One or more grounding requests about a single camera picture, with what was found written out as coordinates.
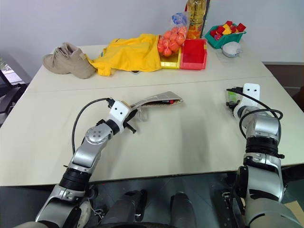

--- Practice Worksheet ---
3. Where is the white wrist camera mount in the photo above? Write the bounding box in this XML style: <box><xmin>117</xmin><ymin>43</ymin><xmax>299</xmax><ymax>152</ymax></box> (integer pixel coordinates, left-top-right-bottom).
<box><xmin>108</xmin><ymin>100</ymin><xmax>133</xmax><ymax>133</ymax></box>
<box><xmin>234</xmin><ymin>83</ymin><xmax>261</xmax><ymax>117</ymax></box>

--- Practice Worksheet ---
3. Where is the brown cardboard piece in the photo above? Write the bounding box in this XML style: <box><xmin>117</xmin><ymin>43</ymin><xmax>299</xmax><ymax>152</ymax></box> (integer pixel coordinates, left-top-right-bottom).
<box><xmin>283</xmin><ymin>200</ymin><xmax>304</xmax><ymax>223</ymax></box>

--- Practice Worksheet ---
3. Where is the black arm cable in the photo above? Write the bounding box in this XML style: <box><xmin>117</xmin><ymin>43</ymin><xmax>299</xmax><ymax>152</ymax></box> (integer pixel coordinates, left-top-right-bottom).
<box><xmin>234</xmin><ymin>91</ymin><xmax>284</xmax><ymax>140</ymax></box>
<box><xmin>71</xmin><ymin>97</ymin><xmax>115</xmax><ymax>155</ymax></box>

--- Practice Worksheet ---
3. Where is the black upright post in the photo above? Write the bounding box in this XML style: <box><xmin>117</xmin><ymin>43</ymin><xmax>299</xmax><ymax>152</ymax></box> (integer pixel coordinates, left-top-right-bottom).
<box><xmin>201</xmin><ymin>0</ymin><xmax>211</xmax><ymax>38</ymax></box>

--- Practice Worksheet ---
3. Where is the dark rounded robot leg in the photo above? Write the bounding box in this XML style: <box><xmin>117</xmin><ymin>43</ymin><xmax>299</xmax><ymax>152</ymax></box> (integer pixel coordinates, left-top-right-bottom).
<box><xmin>101</xmin><ymin>189</ymin><xmax>148</xmax><ymax>224</ymax></box>
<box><xmin>170</xmin><ymin>190</ymin><xmax>198</xmax><ymax>224</ymax></box>

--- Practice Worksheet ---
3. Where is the bag of blue pieces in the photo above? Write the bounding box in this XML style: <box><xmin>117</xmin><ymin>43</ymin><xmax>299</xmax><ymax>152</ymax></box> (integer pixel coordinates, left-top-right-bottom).
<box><xmin>169</xmin><ymin>11</ymin><xmax>190</xmax><ymax>29</ymax></box>

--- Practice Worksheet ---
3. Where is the grey grid zip pouch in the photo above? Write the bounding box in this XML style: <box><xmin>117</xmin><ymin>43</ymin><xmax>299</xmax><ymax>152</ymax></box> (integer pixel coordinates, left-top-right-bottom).
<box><xmin>125</xmin><ymin>90</ymin><xmax>185</xmax><ymax>122</ymax></box>

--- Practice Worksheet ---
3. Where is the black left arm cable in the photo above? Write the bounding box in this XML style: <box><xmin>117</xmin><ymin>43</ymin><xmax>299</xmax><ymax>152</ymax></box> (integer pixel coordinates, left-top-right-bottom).
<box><xmin>71</xmin><ymin>97</ymin><xmax>115</xmax><ymax>155</ymax></box>

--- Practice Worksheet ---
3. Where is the beige suede boot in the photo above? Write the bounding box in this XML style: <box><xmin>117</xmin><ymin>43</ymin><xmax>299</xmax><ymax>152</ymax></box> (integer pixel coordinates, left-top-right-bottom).
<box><xmin>42</xmin><ymin>42</ymin><xmax>97</xmax><ymax>80</ymax></box>

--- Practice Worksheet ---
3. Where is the red plastic bin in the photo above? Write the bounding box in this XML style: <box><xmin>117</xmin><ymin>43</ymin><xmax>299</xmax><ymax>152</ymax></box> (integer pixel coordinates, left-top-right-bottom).
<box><xmin>179</xmin><ymin>38</ymin><xmax>209</xmax><ymax>71</ymax></box>

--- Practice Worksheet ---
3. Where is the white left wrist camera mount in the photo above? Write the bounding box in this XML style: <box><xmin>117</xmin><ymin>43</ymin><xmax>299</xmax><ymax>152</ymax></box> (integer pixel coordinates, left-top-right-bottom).
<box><xmin>108</xmin><ymin>100</ymin><xmax>133</xmax><ymax>133</ymax></box>

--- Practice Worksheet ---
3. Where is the bag of orange balls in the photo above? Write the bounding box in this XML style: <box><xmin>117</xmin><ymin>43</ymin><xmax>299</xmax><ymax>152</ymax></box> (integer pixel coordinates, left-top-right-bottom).
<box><xmin>156</xmin><ymin>25</ymin><xmax>187</xmax><ymax>58</ymax></box>

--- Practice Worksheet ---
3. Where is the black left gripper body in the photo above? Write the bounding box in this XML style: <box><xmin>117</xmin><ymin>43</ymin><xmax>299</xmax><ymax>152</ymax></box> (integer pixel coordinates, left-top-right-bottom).
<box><xmin>123</xmin><ymin>108</ymin><xmax>141</xmax><ymax>124</ymax></box>

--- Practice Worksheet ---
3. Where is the yellow cooking oil bottle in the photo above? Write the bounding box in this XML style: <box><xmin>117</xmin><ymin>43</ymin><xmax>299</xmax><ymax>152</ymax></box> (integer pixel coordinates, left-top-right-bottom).
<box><xmin>184</xmin><ymin>0</ymin><xmax>207</xmax><ymax>40</ymax></box>

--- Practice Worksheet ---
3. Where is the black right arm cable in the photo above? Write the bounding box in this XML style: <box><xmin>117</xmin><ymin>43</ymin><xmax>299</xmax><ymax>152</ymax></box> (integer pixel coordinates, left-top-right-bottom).
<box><xmin>234</xmin><ymin>91</ymin><xmax>284</xmax><ymax>140</ymax></box>

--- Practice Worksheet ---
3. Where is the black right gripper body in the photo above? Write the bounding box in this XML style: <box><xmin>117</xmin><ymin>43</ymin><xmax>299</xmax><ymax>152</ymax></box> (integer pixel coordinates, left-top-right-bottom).
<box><xmin>235</xmin><ymin>93</ymin><xmax>245</xmax><ymax>108</ymax></box>

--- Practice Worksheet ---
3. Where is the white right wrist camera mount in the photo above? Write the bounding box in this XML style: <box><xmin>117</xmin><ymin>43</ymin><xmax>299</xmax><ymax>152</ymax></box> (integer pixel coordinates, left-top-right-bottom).
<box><xmin>234</xmin><ymin>83</ymin><xmax>261</xmax><ymax>117</ymax></box>

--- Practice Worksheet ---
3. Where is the yellow shirt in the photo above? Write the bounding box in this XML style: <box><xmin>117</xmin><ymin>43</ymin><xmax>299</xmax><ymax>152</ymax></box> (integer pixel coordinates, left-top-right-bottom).
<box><xmin>89</xmin><ymin>33</ymin><xmax>163</xmax><ymax>77</ymax></box>

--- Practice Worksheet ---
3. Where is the green plastic bin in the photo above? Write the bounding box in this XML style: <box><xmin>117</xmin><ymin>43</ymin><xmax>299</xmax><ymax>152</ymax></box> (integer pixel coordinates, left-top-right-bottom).
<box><xmin>204</xmin><ymin>23</ymin><xmax>247</xmax><ymax>50</ymax></box>

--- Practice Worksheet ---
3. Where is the yellow plastic bin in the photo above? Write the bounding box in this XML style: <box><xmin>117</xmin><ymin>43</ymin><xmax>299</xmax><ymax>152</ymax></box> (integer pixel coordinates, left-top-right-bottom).
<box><xmin>156</xmin><ymin>35</ymin><xmax>183</xmax><ymax>70</ymax></box>

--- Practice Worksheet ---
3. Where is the green highlighter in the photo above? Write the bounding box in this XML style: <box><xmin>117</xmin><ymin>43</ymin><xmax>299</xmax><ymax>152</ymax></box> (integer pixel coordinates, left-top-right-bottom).
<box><xmin>227</xmin><ymin>91</ymin><xmax>239</xmax><ymax>104</ymax></box>

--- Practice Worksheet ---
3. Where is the black office chair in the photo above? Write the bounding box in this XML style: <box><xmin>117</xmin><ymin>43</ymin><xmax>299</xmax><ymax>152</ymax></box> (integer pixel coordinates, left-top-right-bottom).
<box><xmin>0</xmin><ymin>56</ymin><xmax>28</xmax><ymax>115</ymax></box>

